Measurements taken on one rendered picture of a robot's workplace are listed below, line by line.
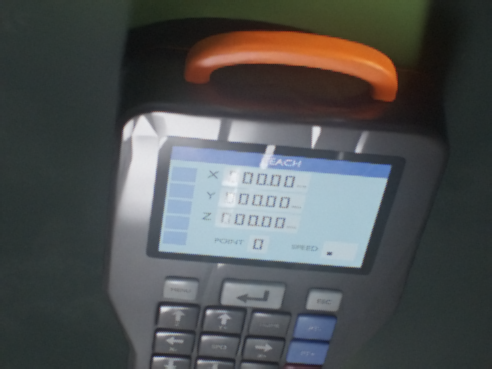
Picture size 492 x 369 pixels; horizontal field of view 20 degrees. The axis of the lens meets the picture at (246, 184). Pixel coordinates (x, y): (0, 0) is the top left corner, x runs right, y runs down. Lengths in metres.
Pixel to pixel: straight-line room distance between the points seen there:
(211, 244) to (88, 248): 0.06
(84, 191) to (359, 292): 0.09
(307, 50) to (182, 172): 0.05
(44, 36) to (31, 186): 0.06
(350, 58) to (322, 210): 0.05
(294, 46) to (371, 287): 0.09
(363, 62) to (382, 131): 0.02
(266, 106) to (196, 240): 0.05
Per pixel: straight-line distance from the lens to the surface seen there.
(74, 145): 0.40
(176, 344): 0.43
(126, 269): 0.40
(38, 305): 0.46
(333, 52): 0.35
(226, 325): 0.42
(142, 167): 0.37
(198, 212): 0.38
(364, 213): 0.38
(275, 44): 0.35
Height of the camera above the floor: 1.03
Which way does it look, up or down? 42 degrees down
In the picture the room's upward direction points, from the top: 180 degrees clockwise
